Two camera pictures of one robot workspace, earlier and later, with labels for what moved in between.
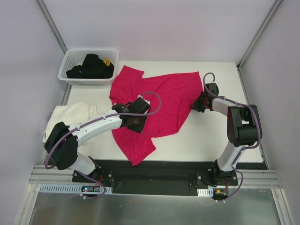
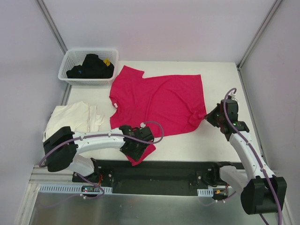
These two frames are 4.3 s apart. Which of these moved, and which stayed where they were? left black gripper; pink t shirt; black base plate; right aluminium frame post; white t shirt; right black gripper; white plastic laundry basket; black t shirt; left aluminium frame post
Moved: left black gripper; pink t shirt; right black gripper
Stayed: black base plate; black t shirt; right aluminium frame post; left aluminium frame post; white t shirt; white plastic laundry basket
